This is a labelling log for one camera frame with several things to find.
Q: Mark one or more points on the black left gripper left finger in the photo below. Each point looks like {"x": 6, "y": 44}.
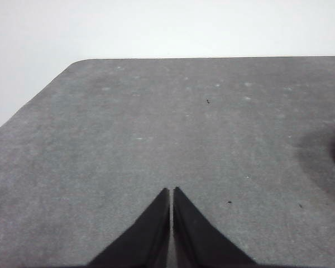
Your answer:
{"x": 145, "y": 240}

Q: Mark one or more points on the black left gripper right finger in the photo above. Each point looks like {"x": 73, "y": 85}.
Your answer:
{"x": 201, "y": 240}

